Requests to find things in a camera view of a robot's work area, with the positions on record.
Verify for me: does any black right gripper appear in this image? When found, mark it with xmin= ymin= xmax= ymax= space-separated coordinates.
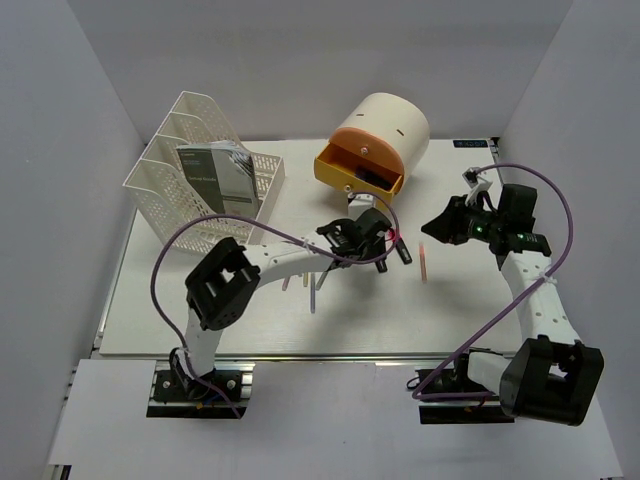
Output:
xmin=422 ymin=194 xmax=505 ymax=245

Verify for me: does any orange cap black highlighter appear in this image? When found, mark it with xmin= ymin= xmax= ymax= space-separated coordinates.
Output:
xmin=375 ymin=259 xmax=388 ymax=273

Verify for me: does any pink cap black highlighter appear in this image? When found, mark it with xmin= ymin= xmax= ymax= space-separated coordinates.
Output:
xmin=393 ymin=232 xmax=413 ymax=265

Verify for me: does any yellow drawer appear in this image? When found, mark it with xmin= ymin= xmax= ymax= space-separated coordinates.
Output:
xmin=313 ymin=143 xmax=404 ymax=204

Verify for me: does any orange drawer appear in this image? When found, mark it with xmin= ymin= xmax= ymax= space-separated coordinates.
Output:
xmin=329 ymin=127 xmax=404 ymax=175

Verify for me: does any cream round drawer cabinet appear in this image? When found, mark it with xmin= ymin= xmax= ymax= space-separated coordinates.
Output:
xmin=336 ymin=92 xmax=430 ymax=179

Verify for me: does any grey setup guide booklet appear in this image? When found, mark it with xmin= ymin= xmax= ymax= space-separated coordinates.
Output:
xmin=176 ymin=140 xmax=260 ymax=218

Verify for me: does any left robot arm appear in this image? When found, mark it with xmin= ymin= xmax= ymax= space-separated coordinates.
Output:
xmin=171 ymin=208 xmax=392 ymax=399

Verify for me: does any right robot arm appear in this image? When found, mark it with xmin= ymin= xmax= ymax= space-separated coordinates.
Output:
xmin=414 ymin=184 xmax=604 ymax=426

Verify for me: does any orange slim pastel pen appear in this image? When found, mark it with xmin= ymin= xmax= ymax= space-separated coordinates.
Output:
xmin=419 ymin=242 xmax=428 ymax=283

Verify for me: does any purple slim pastel pen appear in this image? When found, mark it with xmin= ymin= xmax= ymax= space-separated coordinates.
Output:
xmin=309 ymin=272 xmax=316 ymax=314

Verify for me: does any green slim pastel pen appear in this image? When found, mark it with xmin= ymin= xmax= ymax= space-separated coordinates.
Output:
xmin=315 ymin=270 xmax=329 ymax=291

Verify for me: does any white perforated file organizer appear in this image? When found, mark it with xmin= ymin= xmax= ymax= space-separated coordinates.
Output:
xmin=123 ymin=91 xmax=286 ymax=256

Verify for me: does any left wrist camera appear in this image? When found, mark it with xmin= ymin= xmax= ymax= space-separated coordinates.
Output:
xmin=347 ymin=192 xmax=376 ymax=211

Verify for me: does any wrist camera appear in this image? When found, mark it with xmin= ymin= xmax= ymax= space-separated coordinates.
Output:
xmin=463 ymin=168 xmax=493 ymax=206
xmin=347 ymin=192 xmax=376 ymax=211

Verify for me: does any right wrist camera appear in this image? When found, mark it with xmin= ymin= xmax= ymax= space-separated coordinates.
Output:
xmin=463 ymin=168 xmax=493 ymax=206

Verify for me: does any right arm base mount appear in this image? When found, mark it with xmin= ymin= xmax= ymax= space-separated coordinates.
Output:
xmin=419 ymin=353 xmax=515 ymax=425

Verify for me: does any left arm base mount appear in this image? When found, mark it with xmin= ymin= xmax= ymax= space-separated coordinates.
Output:
xmin=146 ymin=361 xmax=254 ymax=420

